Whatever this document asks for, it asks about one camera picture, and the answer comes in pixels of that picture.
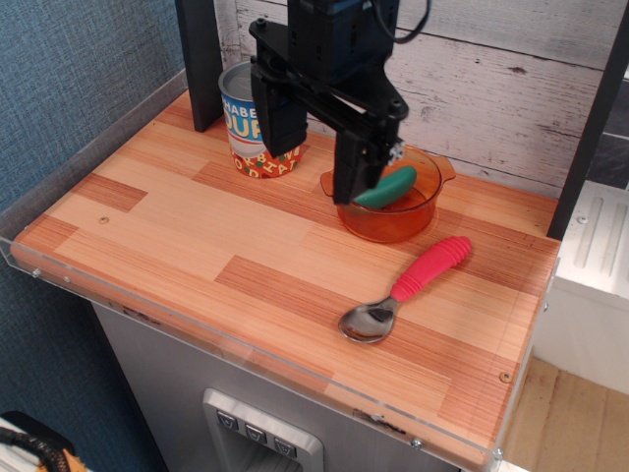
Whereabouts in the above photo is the silver dispenser button panel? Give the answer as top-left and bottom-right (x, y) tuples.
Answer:
(202, 388), (324, 471)

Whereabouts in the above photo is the clear acrylic table guard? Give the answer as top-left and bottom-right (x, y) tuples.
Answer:
(1, 91), (559, 471)

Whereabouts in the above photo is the orange plush item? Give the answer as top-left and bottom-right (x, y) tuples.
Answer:
(64, 450), (90, 472)

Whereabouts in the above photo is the black braided cable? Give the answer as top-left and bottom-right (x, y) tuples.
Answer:
(0, 426), (73, 472)

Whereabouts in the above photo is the white toy sink unit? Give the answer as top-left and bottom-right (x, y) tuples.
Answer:
(533, 182), (628, 393)

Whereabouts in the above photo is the pink handled metal spoon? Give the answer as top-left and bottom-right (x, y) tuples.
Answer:
(338, 236), (472, 343)

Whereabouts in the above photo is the alphabet soup toy can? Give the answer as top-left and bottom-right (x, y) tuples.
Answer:
(218, 62), (302, 179)

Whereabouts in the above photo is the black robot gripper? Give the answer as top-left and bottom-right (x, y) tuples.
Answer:
(249, 1), (410, 205)

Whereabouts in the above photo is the dark grey left post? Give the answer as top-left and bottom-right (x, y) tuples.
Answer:
(175, 0), (223, 132)

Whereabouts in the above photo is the dark grey post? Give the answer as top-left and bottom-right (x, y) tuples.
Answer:
(546, 2), (628, 241)
(175, 0), (223, 132)

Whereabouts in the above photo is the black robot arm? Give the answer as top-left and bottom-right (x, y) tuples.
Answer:
(249, 1), (428, 205)

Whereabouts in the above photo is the dark grey right post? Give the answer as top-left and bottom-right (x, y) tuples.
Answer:
(546, 2), (628, 241)

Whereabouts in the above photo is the grey toy fridge cabinet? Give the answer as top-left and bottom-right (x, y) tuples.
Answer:
(94, 305), (455, 471)

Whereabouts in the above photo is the green toy pickle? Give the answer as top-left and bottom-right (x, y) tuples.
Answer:
(354, 165), (418, 209)

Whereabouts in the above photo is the orange transparent plastic pot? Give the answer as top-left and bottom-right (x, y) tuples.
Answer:
(336, 147), (456, 243)

